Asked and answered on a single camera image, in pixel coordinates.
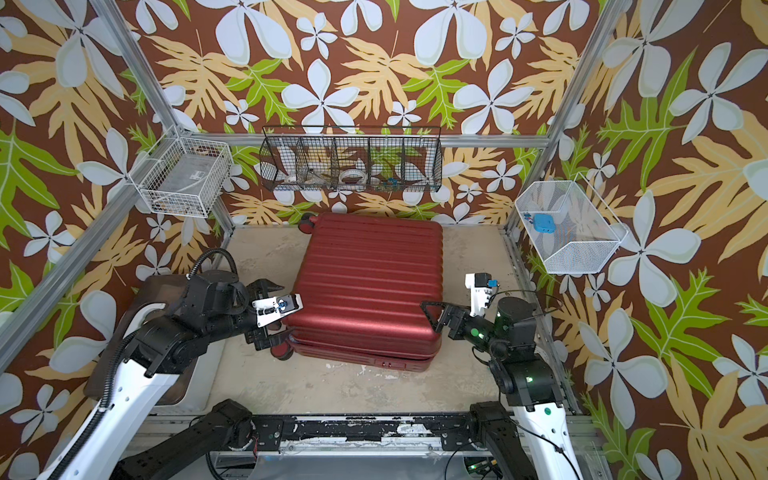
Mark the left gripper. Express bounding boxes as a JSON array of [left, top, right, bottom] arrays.
[[208, 277, 298, 345]]

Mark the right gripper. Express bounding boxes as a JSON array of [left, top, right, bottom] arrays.
[[424, 301, 511, 363]]

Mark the red hard-shell suitcase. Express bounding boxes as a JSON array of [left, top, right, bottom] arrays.
[[270, 212, 443, 372]]

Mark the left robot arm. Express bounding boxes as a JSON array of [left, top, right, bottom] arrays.
[[39, 248, 303, 479]]

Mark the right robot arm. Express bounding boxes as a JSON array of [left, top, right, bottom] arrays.
[[253, 294, 583, 479]]

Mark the brown plastic storage box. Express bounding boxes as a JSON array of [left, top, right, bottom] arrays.
[[82, 275, 211, 406]]

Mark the blue object in basket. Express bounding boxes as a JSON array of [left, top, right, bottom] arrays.
[[533, 213, 557, 234]]

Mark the white tape roll in basket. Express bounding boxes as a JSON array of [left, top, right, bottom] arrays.
[[338, 168, 368, 186]]

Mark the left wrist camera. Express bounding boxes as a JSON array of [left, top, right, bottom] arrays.
[[251, 294, 303, 327]]

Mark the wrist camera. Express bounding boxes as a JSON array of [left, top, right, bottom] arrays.
[[465, 273, 499, 317], [251, 294, 303, 327]]

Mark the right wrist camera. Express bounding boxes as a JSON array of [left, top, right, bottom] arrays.
[[465, 273, 499, 317]]

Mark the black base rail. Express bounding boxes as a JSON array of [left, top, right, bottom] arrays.
[[251, 412, 475, 452]]

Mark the white wire basket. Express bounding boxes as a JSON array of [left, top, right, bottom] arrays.
[[132, 130, 233, 218]]

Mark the black wire basket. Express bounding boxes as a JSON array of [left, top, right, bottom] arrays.
[[256, 125, 444, 192]]

